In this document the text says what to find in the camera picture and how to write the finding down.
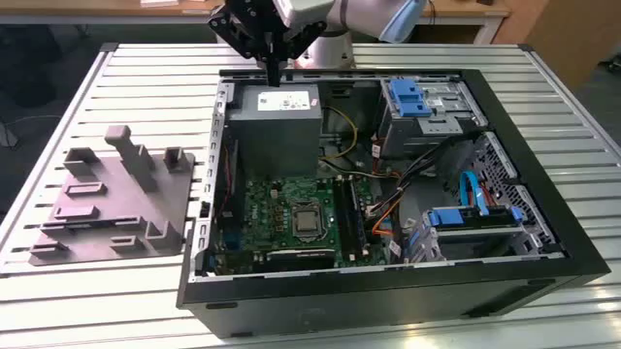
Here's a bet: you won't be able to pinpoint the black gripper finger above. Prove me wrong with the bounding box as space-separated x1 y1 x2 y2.
208 7 276 87
274 20 328 87

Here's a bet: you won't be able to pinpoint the blue drive latch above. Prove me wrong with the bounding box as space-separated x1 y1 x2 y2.
391 79 433 118

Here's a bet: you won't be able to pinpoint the wooden desk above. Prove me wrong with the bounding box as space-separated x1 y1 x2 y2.
0 0 515 45

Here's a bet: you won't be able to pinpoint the grey power supply unit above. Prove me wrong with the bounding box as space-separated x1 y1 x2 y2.
228 86 325 179

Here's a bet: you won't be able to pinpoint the metal drive cage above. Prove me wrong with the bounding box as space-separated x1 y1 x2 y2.
380 78 488 158

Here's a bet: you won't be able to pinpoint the black office chair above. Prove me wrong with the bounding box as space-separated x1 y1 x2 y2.
0 23 65 110

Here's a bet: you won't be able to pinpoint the green motherboard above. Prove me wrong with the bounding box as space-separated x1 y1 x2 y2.
216 174 389 274

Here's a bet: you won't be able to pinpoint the silver CPU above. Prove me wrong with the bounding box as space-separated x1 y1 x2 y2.
294 213 321 233

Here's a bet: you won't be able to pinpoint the grey parts rack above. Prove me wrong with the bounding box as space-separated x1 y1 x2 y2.
27 125 198 268

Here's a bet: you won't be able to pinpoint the wooden cabinet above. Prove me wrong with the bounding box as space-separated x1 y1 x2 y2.
495 0 621 92

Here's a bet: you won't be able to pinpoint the metal socket cover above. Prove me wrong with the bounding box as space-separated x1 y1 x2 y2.
288 201 329 244

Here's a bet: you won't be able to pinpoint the blue disk carrier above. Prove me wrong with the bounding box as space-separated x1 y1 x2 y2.
425 206 524 229

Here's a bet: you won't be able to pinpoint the black graphics card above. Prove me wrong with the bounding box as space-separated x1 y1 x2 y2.
265 249 337 272

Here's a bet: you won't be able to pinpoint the metal disk bay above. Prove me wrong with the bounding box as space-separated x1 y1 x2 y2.
407 206 558 263

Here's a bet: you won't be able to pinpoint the black PC case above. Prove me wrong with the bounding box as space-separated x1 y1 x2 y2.
176 68 612 337

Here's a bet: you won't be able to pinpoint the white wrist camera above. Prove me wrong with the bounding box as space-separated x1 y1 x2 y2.
284 0 337 29

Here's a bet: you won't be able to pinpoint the yellow wire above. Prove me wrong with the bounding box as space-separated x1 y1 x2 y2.
321 105 361 161

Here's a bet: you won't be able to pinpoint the black wire bundle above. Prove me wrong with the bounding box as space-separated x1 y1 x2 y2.
392 136 475 196

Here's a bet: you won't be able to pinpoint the thin pale floor cable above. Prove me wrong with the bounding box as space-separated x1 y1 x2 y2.
0 114 65 148

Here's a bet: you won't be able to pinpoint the blue data wire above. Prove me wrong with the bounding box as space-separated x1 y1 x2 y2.
459 170 492 215

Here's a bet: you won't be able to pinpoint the red orange power wires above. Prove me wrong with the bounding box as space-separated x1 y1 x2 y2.
372 192 407 239

